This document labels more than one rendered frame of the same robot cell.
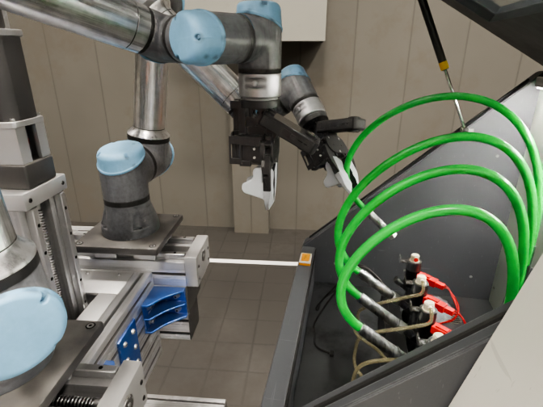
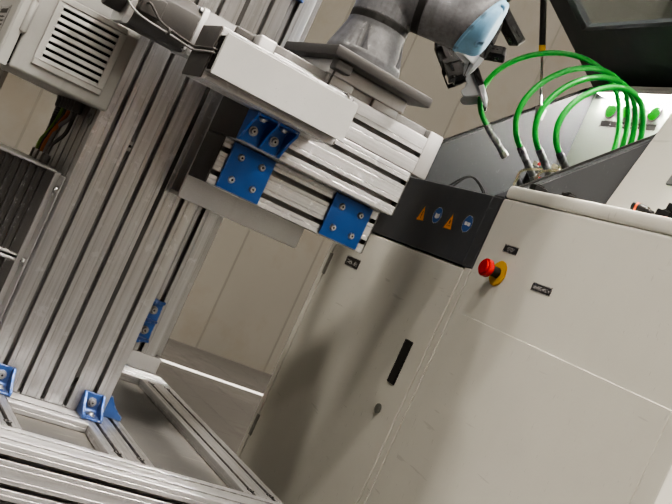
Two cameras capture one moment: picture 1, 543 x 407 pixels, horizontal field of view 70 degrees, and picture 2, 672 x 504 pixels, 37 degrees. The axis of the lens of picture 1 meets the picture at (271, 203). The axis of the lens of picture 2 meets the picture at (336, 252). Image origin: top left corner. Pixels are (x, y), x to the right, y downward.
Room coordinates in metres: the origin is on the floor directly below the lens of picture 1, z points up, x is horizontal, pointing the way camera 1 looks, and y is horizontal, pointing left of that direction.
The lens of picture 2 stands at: (-1.11, 1.42, 0.71)
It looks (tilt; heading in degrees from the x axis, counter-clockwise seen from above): 0 degrees down; 325
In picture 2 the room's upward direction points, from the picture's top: 24 degrees clockwise
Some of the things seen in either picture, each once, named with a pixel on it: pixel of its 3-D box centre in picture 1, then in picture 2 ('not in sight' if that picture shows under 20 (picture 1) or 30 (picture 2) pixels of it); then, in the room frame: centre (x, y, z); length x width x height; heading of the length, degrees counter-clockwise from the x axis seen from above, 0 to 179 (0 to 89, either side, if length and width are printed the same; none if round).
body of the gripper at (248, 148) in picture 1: (256, 132); not in sight; (0.72, 0.03, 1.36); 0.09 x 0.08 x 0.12; 79
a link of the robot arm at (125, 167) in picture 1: (124, 169); not in sight; (0.98, 0.38, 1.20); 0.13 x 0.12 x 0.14; 170
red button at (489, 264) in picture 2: not in sight; (490, 269); (0.30, 0.07, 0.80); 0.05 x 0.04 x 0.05; 169
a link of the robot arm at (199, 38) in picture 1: (205, 39); not in sight; (0.65, 0.10, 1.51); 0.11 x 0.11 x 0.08; 47
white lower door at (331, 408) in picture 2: not in sight; (338, 375); (0.74, -0.04, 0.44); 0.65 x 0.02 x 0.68; 169
